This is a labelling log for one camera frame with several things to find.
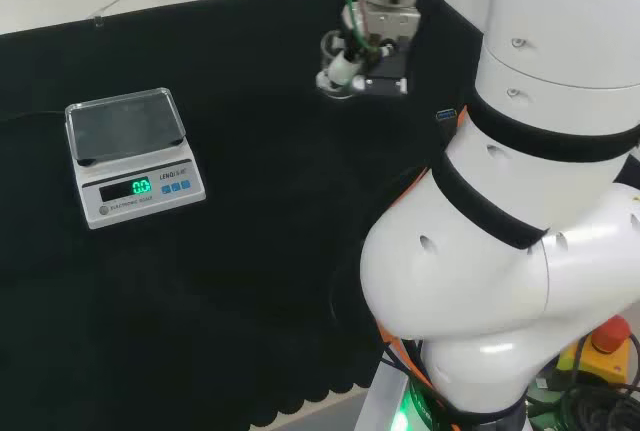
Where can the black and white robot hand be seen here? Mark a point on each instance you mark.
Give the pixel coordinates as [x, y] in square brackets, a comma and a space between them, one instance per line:
[370, 63]

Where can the small clear glass beaker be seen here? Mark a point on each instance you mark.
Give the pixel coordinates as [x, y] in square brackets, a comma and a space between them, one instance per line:
[329, 51]

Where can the white electronic balance steel pan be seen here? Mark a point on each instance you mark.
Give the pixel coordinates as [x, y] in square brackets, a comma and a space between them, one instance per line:
[131, 161]

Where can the yellow stop button box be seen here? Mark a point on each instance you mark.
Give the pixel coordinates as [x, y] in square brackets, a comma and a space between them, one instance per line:
[600, 351]

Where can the black bench cloth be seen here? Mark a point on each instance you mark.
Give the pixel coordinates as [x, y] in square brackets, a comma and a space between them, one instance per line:
[200, 231]

